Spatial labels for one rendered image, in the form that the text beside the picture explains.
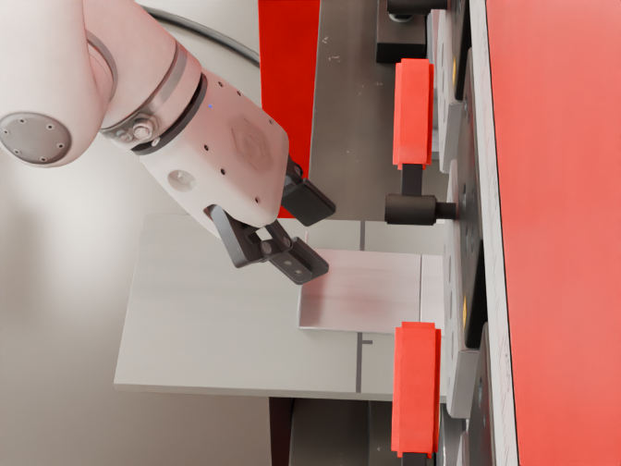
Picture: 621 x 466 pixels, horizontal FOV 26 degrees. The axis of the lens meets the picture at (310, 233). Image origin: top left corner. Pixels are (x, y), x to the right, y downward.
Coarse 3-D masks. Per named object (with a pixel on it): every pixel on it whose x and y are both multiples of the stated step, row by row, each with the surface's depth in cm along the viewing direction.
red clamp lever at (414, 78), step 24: (408, 72) 78; (432, 72) 78; (408, 96) 78; (432, 96) 78; (408, 120) 78; (408, 144) 78; (408, 168) 78; (408, 192) 78; (384, 216) 78; (408, 216) 78; (432, 216) 77
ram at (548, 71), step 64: (512, 0) 56; (576, 0) 39; (512, 64) 55; (576, 64) 39; (512, 128) 54; (576, 128) 39; (512, 192) 54; (576, 192) 38; (512, 256) 53; (576, 256) 38; (512, 320) 52; (576, 320) 38; (512, 384) 52; (576, 384) 37; (576, 448) 37
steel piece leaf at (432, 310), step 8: (424, 256) 110; (432, 256) 110; (440, 256) 110; (424, 264) 110; (432, 264) 110; (440, 264) 110; (424, 272) 109; (432, 272) 109; (440, 272) 109; (424, 280) 108; (432, 280) 108; (440, 280) 108; (424, 288) 108; (432, 288) 108; (440, 288) 108; (424, 296) 107; (432, 296) 107; (440, 296) 107; (424, 304) 107; (432, 304) 107; (440, 304) 107; (424, 312) 106; (432, 312) 106; (440, 312) 106; (424, 320) 106; (432, 320) 106; (440, 320) 106; (440, 328) 105
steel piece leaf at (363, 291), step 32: (352, 256) 110; (384, 256) 110; (416, 256) 110; (320, 288) 108; (352, 288) 108; (384, 288) 108; (416, 288) 108; (320, 320) 106; (352, 320) 106; (384, 320) 106; (416, 320) 106
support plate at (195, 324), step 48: (144, 240) 112; (192, 240) 112; (336, 240) 112; (384, 240) 112; (432, 240) 112; (144, 288) 108; (192, 288) 108; (240, 288) 108; (288, 288) 108; (144, 336) 105; (192, 336) 105; (240, 336) 105; (288, 336) 105; (336, 336) 105; (384, 336) 105; (144, 384) 102; (192, 384) 101; (240, 384) 101; (288, 384) 101; (336, 384) 101; (384, 384) 101
